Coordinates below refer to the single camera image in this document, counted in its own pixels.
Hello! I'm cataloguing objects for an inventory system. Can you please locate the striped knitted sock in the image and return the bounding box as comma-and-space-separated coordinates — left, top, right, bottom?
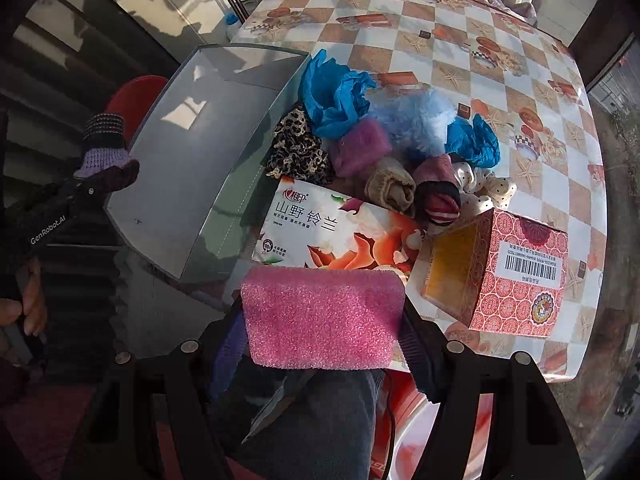
74, 113, 137, 179

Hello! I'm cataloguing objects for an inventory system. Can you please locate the person's left hand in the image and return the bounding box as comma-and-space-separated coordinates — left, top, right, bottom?
0, 257, 48, 336

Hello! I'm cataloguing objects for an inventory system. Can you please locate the grey-green cardboard box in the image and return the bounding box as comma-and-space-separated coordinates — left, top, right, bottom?
105, 44, 310, 284

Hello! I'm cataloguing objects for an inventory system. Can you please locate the red plastic stool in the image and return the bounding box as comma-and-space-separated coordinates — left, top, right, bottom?
104, 75, 168, 146

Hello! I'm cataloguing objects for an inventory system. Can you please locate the red patterned tissue box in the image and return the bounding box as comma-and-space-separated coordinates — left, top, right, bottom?
418, 209, 568, 338

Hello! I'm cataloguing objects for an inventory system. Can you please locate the leopard print cloth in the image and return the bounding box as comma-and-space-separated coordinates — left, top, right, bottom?
262, 103, 335, 185

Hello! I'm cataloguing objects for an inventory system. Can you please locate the floral tissue pack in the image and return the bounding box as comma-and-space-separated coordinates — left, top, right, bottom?
252, 177, 423, 282

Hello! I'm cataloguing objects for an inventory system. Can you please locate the blue cloth near box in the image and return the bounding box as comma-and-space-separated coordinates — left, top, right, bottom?
298, 49, 376, 141

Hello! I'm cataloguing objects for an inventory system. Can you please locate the white polka dot cloth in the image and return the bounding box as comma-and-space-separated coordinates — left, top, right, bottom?
452, 162, 518, 220

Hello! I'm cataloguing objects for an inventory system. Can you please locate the maroon striped sock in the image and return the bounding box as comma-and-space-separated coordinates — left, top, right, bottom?
412, 154, 461, 226

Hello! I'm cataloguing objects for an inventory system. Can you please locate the pink sponge in pile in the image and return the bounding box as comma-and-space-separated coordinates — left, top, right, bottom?
329, 117, 393, 178

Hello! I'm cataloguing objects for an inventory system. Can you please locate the beige rolled sock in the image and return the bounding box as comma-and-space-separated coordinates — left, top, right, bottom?
364, 157, 416, 212

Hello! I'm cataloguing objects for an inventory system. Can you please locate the blue cloth on right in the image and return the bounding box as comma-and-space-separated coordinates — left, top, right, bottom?
445, 114, 501, 169

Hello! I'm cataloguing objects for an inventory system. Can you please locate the light blue fluffy plush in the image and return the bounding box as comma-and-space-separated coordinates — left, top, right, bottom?
368, 87, 457, 156

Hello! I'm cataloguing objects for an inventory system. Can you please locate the checkered patterned tablecloth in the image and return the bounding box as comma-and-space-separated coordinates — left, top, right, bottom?
230, 0, 609, 385

